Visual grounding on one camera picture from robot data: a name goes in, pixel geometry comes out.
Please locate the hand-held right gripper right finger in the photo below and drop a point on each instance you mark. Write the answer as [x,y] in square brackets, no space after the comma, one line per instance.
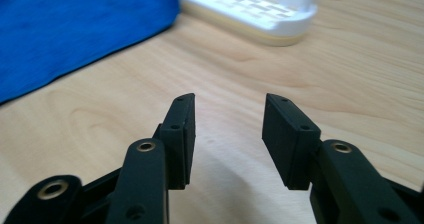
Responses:
[293,144]

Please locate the white plastic rack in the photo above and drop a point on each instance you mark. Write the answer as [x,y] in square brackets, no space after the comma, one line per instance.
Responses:
[253,10]

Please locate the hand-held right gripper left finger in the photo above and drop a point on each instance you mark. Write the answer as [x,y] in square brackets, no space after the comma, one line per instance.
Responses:
[176,140]

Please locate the blue cloth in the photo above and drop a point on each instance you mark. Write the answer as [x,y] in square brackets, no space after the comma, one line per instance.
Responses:
[66,30]

